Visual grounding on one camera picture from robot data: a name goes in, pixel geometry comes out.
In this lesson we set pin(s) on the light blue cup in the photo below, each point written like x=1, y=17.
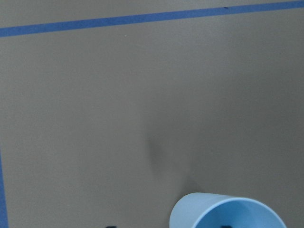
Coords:
x=205, y=210

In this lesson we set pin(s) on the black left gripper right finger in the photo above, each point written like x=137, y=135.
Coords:
x=226, y=226

